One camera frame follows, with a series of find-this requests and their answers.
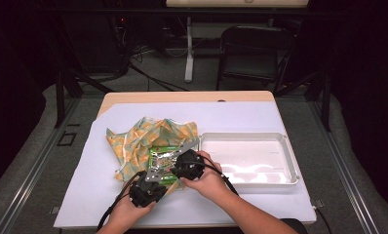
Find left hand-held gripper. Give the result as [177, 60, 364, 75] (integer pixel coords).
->
[129, 169, 175, 209]

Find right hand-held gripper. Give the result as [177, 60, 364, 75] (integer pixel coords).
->
[170, 139, 207, 182]

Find green snack packet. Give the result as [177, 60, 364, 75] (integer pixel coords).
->
[148, 145, 180, 187]

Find fruit print fabric bag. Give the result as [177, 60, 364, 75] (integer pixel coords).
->
[105, 116, 200, 193]

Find white plastic tray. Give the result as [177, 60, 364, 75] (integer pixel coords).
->
[198, 131, 300, 187]

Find person's left hand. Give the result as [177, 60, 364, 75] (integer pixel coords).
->
[108, 194, 157, 229]

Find person's right hand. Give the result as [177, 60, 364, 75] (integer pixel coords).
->
[180, 150, 235, 204]

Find white table mat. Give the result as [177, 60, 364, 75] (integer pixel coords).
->
[54, 100, 317, 228]

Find white desk leg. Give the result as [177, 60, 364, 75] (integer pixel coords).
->
[184, 16, 195, 84]

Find black metal stand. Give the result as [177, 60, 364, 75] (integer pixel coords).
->
[273, 69, 332, 133]
[54, 69, 115, 129]

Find black folding chair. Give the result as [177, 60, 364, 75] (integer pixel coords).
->
[215, 25, 297, 96]

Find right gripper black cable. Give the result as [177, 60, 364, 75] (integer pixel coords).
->
[181, 160, 239, 197]

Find black floor cables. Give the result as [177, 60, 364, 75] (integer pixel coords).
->
[128, 62, 190, 92]

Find metal floor rail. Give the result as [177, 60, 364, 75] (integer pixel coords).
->
[307, 97, 381, 234]
[0, 97, 81, 234]

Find thin black cable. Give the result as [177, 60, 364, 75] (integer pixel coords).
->
[313, 206, 332, 234]

